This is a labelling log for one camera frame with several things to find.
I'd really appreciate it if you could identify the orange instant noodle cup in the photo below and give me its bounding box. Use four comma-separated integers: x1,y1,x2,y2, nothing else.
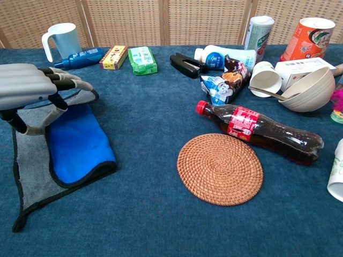
279,17,337,63

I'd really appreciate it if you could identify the green wet wipes pack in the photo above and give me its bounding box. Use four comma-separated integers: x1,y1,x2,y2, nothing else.
128,46,159,76

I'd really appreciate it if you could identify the small white paper cup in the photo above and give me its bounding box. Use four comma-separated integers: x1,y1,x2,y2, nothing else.
249,61,283,98

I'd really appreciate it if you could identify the beige bowl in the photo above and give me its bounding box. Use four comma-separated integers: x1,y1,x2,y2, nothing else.
278,66,337,113

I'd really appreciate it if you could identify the paper cup with green print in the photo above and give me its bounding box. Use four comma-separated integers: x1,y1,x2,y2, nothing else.
326,138,343,203

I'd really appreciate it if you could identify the white cardboard box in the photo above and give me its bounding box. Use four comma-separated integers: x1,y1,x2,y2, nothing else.
274,57,337,92

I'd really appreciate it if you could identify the cola bottle with red label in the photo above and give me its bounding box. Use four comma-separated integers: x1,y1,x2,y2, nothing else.
195,100,325,165

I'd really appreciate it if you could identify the grey and blue cloth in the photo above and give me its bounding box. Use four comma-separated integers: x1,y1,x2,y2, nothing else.
12,89,118,233

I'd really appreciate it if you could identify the round woven rattan coaster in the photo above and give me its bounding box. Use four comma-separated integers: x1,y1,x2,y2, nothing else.
176,133,264,207

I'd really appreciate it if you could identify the pink feather shuttlecock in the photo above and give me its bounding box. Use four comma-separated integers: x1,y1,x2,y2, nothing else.
330,89,343,125

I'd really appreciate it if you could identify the beige spoon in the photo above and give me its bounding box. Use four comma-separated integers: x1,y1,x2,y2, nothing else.
248,85,301,102

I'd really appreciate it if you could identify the white bottle with blue label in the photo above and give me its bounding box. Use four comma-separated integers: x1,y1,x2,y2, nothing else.
193,44,257,72

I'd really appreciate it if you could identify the black stapler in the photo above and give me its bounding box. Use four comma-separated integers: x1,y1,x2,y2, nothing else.
169,52,208,79

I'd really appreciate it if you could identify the white and green canister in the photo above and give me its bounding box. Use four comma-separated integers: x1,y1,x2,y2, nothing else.
243,15,275,63

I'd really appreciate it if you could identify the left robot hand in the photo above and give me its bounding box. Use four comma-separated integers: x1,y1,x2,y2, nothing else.
0,63,100,136

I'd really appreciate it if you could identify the white mug with handle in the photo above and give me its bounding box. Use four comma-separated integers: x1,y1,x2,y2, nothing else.
41,22,83,63

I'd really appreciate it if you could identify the blue carpet table cover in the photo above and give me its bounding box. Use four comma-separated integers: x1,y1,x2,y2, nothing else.
0,44,343,257

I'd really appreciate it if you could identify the red and yellow box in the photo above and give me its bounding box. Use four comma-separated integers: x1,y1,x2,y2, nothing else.
99,44,130,71

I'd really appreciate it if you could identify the blue spray bottle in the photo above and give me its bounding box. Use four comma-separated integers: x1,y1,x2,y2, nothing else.
53,47,105,70

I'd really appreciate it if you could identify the brown and blue snack bag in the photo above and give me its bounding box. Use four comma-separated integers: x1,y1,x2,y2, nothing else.
200,55,251,107

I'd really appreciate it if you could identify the woven bamboo screen panel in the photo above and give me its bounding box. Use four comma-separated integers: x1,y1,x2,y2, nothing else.
0,0,99,49
159,0,254,46
238,0,343,45
80,0,168,48

